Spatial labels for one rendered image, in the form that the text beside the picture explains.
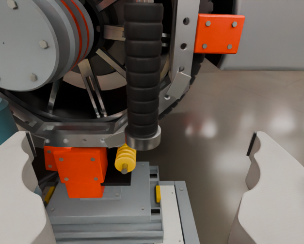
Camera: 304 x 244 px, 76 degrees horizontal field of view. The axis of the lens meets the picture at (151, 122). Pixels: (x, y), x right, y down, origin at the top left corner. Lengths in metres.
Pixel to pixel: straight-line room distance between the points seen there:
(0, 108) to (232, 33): 0.44
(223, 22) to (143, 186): 0.69
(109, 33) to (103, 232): 0.68
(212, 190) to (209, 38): 0.95
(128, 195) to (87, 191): 0.27
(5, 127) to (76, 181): 0.25
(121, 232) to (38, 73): 0.67
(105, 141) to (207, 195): 0.82
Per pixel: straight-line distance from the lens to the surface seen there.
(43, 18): 0.29
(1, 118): 0.43
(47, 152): 0.57
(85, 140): 0.54
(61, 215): 0.86
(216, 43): 0.43
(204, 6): 0.51
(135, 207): 0.83
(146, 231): 0.84
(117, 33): 0.52
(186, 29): 0.41
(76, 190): 0.63
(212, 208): 1.16
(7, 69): 0.32
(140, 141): 0.22
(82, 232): 0.90
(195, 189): 1.21
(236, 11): 0.60
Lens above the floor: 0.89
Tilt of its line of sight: 30 degrees down
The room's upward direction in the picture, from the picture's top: 2 degrees clockwise
